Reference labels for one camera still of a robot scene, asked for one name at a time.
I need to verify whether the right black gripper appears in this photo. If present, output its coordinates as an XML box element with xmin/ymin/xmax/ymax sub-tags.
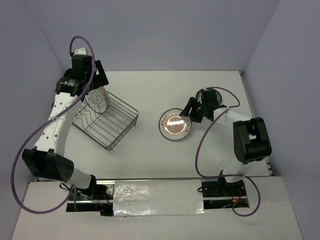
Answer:
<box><xmin>179</xmin><ymin>96</ymin><xmax>208</xmax><ymax>124</ymax></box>

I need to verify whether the white enamel plate green rim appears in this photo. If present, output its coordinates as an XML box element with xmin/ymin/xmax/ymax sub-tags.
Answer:
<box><xmin>86</xmin><ymin>86</ymin><xmax>111</xmax><ymax>114</ymax></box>

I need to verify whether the white plate orange sunburst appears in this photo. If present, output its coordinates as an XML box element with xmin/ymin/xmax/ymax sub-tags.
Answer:
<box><xmin>158</xmin><ymin>108</ymin><xmax>192</xmax><ymax>142</ymax></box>

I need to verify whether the green blue floral plate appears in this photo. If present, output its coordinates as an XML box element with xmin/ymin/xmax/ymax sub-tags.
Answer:
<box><xmin>195</xmin><ymin>87</ymin><xmax>222</xmax><ymax>108</ymax></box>

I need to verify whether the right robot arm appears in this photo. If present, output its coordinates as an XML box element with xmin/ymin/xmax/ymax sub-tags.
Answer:
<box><xmin>180</xmin><ymin>87</ymin><xmax>272</xmax><ymax>196</ymax></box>

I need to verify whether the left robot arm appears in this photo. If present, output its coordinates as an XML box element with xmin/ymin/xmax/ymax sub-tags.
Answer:
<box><xmin>22</xmin><ymin>48</ymin><xmax>110</xmax><ymax>200</ymax></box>

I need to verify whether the silver foil tape sheet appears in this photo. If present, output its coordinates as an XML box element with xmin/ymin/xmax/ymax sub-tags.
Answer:
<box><xmin>113</xmin><ymin>179</ymin><xmax>205</xmax><ymax>217</ymax></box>

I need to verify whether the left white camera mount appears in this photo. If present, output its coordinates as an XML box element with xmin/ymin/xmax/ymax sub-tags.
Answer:
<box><xmin>69</xmin><ymin>47</ymin><xmax>88</xmax><ymax>57</ymax></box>

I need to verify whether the metal wire dish rack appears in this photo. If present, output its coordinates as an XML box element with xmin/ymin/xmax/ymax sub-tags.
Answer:
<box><xmin>72</xmin><ymin>92</ymin><xmax>139</xmax><ymax>151</ymax></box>

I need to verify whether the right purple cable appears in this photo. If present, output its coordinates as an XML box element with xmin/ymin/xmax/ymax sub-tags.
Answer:
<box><xmin>194</xmin><ymin>86</ymin><xmax>261</xmax><ymax>216</ymax></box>

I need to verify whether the purple cable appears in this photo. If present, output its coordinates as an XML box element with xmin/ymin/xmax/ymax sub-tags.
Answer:
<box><xmin>194</xmin><ymin>86</ymin><xmax>261</xmax><ymax>216</ymax></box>
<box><xmin>11</xmin><ymin>36</ymin><xmax>96</xmax><ymax>213</ymax></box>

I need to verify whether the metal base rail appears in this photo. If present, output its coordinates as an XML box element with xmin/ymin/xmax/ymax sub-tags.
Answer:
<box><xmin>66</xmin><ymin>179</ymin><xmax>249</xmax><ymax>217</ymax></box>

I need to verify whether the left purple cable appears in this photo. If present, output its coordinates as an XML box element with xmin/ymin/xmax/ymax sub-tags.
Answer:
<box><xmin>11</xmin><ymin>36</ymin><xmax>96</xmax><ymax>213</ymax></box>

